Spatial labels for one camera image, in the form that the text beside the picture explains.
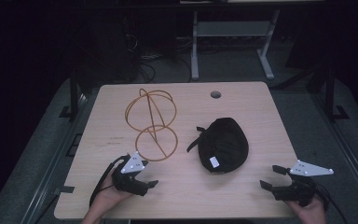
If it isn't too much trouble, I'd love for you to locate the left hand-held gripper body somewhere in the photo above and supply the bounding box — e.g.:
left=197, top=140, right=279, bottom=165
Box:
left=111, top=151, right=149, bottom=197

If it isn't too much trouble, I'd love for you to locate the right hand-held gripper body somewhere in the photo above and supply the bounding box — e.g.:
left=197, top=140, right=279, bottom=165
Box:
left=272, top=159, right=335, bottom=208

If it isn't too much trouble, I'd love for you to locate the black cap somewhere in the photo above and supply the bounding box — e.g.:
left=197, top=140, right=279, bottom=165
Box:
left=186, top=117, right=250, bottom=175

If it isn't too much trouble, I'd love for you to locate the gold wire hat stand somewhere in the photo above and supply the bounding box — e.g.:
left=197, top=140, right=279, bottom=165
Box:
left=124, top=88, right=179, bottom=162

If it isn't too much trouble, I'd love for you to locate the person's right hand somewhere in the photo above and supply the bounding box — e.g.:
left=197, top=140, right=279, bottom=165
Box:
left=284, top=196, right=327, bottom=224

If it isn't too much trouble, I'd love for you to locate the person's left hand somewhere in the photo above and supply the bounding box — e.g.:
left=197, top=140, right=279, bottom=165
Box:
left=88, top=182, right=135, bottom=219

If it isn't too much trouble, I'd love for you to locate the black table edge clip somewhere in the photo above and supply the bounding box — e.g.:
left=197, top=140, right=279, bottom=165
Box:
left=53, top=185, right=76, bottom=196

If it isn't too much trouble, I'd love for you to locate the black metal stand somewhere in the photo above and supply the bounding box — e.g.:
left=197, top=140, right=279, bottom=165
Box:
left=306, top=63, right=351, bottom=123
left=59, top=66, right=87, bottom=119

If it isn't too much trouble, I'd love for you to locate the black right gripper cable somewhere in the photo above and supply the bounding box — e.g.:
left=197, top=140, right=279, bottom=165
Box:
left=314, top=182, right=350, bottom=224

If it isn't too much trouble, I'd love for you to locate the grey metal floor rail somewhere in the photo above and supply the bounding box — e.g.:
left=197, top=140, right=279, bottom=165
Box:
left=310, top=91, right=358, bottom=216
left=20, top=92, right=90, bottom=224

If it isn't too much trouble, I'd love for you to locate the tangle of floor cables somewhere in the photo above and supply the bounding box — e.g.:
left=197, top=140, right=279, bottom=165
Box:
left=122, top=17, right=194, bottom=84

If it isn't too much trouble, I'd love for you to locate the white metal desk frame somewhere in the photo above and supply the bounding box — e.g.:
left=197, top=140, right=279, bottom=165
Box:
left=190, top=8, right=282, bottom=82

